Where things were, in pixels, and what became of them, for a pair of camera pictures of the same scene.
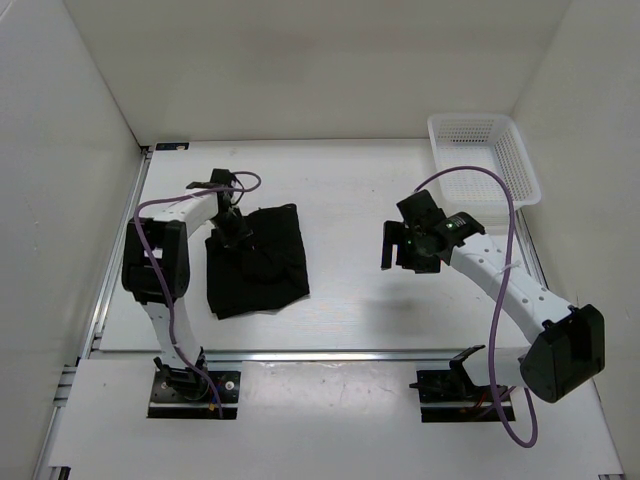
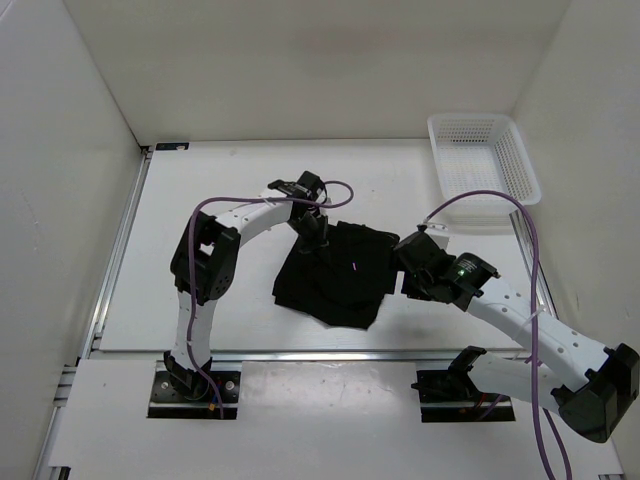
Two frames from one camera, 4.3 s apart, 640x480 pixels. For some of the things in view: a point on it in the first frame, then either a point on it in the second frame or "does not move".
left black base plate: [166, 403] does not move
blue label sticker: [172, 146] does not move
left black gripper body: [231, 227] to [312, 232]
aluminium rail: [283, 354] does not move
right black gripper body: [414, 256] to [416, 287]
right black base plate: [449, 396] does not move
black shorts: [268, 268] to [343, 281]
